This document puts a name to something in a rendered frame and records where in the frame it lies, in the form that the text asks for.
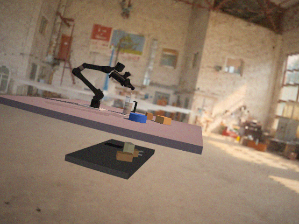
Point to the orange rectangular block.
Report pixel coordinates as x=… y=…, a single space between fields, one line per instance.
x=163 y=120
x=124 y=156
x=135 y=153

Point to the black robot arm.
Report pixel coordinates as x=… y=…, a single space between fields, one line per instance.
x=95 y=103

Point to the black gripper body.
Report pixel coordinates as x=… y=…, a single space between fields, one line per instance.
x=122 y=81

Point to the orange cube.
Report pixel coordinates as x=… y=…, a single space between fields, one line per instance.
x=149 y=115

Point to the blue short cylinder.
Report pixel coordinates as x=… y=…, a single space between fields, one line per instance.
x=137 y=117

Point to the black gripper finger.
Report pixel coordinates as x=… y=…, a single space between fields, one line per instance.
x=129 y=85

